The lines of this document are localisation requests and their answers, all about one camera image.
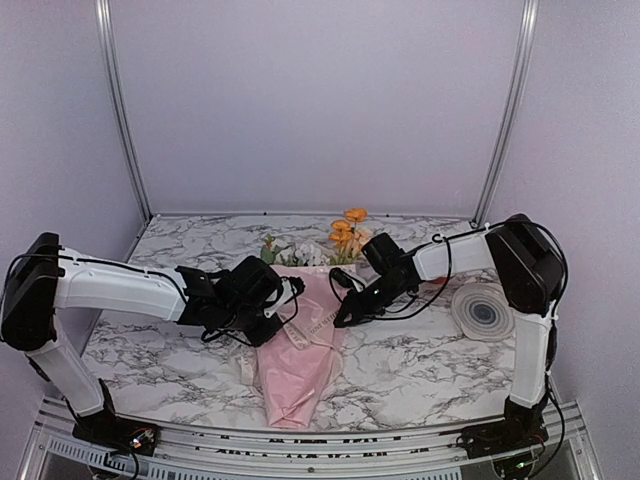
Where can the aluminium frame post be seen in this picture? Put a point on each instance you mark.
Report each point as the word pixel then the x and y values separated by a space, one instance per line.
pixel 109 51
pixel 514 97

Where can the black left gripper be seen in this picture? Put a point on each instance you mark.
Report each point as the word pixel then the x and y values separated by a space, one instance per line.
pixel 258 337

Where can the orange flower stem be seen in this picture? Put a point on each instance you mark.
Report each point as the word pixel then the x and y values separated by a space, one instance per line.
pixel 342 235

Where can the orange bowl white inside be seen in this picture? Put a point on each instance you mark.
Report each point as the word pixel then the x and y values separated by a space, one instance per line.
pixel 437 281

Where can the white flower bunch green leaves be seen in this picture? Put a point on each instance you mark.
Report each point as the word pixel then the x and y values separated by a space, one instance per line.
pixel 276 251

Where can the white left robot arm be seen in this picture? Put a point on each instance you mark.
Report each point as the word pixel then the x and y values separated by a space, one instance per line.
pixel 53 295

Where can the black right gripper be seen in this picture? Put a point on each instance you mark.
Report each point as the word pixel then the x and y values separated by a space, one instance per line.
pixel 359 310

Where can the cream ribbon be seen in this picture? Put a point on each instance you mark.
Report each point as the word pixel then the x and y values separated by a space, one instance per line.
pixel 307 350

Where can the aluminium frame right post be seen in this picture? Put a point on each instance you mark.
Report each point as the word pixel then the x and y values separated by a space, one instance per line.
pixel 514 97

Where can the grey swirl ceramic plate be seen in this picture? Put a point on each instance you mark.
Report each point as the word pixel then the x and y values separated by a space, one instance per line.
pixel 482 312

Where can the aluminium frame left post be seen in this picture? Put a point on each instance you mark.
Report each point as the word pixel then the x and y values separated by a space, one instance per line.
pixel 109 51

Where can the peach flower long green stem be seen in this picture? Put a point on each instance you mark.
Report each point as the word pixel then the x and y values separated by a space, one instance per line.
pixel 361 236

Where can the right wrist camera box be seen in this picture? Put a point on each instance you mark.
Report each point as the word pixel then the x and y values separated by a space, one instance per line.
pixel 382 253

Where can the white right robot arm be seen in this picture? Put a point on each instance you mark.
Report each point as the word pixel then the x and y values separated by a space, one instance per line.
pixel 533 275

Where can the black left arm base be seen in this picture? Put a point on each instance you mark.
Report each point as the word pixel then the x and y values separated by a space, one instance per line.
pixel 107 429

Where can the aluminium front rail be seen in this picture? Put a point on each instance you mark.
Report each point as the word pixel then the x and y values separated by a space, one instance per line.
pixel 198 452

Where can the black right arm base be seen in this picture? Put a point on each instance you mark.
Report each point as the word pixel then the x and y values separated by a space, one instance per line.
pixel 521 427

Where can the pink wrapping paper sheet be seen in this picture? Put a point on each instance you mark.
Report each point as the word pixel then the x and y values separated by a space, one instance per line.
pixel 291 405

